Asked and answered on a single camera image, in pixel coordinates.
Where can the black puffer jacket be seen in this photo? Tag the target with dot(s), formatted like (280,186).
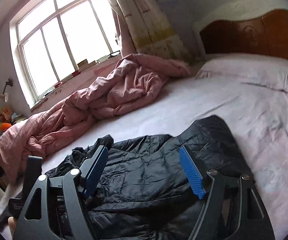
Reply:
(143,192)

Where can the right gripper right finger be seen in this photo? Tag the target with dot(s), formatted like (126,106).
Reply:
(231,206)

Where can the pink pillow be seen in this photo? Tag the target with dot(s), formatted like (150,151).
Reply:
(260,70)

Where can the pink quilted duvet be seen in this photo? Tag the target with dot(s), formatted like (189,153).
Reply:
(134,83)

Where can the pink bed sheet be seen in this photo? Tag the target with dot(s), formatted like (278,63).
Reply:
(257,117)

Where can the patterned beige curtain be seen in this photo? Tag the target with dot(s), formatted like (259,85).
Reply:
(142,27)

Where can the pink wall lamp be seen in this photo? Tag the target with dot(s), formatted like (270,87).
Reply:
(4,95)

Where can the person's left hand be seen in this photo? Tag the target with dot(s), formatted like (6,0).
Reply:
(12,225)

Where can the books on windowsill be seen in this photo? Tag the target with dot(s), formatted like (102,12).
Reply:
(83,65)

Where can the white framed window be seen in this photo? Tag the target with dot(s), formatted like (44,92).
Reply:
(49,38)

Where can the wooden white headboard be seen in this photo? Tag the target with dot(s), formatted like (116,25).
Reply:
(245,26)

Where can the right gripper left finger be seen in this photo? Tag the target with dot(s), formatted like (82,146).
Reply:
(39,218)

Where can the orange plush toy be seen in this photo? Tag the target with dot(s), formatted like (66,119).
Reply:
(4,126)

